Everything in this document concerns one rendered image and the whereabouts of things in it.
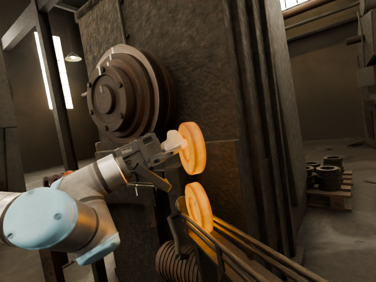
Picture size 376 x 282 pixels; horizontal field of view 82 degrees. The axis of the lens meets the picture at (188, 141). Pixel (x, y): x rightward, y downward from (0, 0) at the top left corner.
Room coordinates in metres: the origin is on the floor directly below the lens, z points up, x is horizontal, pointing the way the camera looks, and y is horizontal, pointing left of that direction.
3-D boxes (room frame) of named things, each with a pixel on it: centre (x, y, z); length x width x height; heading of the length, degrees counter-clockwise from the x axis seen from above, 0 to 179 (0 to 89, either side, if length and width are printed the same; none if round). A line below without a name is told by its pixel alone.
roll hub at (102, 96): (0.96, 0.31, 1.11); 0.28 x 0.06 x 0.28; 53
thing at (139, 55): (1.04, 0.25, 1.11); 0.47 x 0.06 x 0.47; 53
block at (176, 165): (0.91, 0.06, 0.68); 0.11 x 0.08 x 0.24; 143
